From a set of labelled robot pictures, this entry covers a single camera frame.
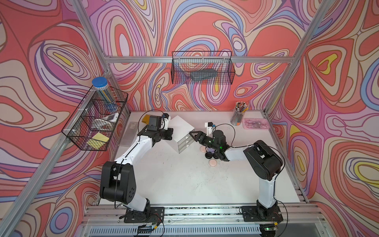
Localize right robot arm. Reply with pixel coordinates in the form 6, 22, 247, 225
189, 130, 284, 223

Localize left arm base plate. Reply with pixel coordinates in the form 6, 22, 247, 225
123, 207, 165, 224

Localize blue lid pencil jar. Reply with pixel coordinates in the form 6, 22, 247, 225
92, 77, 118, 113

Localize black wire basket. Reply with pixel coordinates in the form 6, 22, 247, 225
61, 87, 128, 151
171, 49, 235, 85

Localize pink earphone case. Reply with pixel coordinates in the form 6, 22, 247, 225
200, 146, 207, 153
209, 159, 218, 167

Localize yellow box on black disc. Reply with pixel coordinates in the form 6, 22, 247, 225
141, 114, 150, 124

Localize white item in left basket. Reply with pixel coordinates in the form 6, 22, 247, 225
102, 113, 119, 123

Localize white drawer cabinet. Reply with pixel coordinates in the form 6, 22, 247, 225
163, 116, 194, 154

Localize black wire basket back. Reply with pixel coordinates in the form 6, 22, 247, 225
171, 49, 235, 85

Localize mesh pen holder cup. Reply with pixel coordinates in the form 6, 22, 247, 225
230, 102, 248, 126

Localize clear plastic box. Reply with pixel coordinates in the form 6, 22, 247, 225
120, 121, 138, 147

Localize pink earphone case left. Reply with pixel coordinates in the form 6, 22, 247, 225
200, 146, 207, 153

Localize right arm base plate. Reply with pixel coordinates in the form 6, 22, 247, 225
241, 205, 283, 223

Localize black earphone case left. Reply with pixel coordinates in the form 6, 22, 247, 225
205, 152, 213, 160

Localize yellow sticky notes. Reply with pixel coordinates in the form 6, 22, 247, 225
87, 132, 109, 150

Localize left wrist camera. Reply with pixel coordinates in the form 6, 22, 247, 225
147, 113, 171, 131

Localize pink earphone case front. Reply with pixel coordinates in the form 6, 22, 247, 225
209, 159, 218, 167

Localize pink transparent pencil case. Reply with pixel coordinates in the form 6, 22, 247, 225
242, 118, 270, 130

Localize dark object in back basket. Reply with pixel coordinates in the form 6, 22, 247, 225
190, 69, 218, 82

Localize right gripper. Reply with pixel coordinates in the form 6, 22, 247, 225
189, 131, 219, 151

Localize black wire basket left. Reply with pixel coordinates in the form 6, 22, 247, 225
61, 87, 128, 151

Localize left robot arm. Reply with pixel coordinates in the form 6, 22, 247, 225
99, 127, 174, 214

